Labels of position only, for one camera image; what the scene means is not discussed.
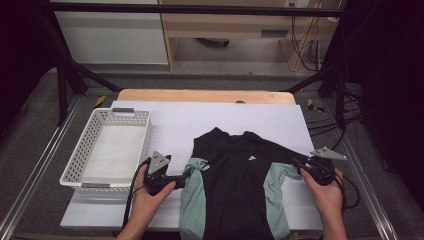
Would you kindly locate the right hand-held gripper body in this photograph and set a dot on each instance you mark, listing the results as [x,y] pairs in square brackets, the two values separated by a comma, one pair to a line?
[321,171]

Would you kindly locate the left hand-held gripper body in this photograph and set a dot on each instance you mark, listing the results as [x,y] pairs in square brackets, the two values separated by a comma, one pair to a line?
[158,163]

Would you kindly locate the white perforated plastic basket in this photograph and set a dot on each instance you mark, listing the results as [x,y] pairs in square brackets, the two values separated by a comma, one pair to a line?
[113,153]

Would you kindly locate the black and green t-shirt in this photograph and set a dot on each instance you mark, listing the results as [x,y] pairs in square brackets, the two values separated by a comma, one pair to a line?
[233,186]

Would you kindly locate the person's right hand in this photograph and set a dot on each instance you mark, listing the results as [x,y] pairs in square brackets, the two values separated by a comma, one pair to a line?
[328,198]

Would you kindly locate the person's left hand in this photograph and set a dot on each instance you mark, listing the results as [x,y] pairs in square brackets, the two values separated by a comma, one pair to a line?
[145,206]

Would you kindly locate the black metal stand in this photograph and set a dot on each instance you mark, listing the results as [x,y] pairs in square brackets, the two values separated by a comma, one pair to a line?
[62,96]
[340,100]

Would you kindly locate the dark chair base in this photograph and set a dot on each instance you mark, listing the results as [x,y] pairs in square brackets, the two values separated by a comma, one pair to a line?
[213,42]

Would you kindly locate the black curtain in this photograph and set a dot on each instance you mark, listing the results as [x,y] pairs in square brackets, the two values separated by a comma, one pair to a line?
[390,66]
[20,50]

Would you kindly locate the white cabinet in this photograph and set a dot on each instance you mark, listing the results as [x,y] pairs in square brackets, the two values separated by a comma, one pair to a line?
[110,36]

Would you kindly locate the light wooden desk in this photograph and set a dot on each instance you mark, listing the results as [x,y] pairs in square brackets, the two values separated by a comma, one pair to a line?
[216,26]

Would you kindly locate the aluminium floor rail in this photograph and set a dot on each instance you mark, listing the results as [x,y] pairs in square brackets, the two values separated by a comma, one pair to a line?
[41,163]
[368,186]

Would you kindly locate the black frame crossbar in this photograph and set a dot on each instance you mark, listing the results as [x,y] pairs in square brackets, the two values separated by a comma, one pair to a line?
[200,9]

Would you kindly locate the white wall socket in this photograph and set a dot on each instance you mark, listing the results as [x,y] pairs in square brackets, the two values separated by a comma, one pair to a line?
[296,3]

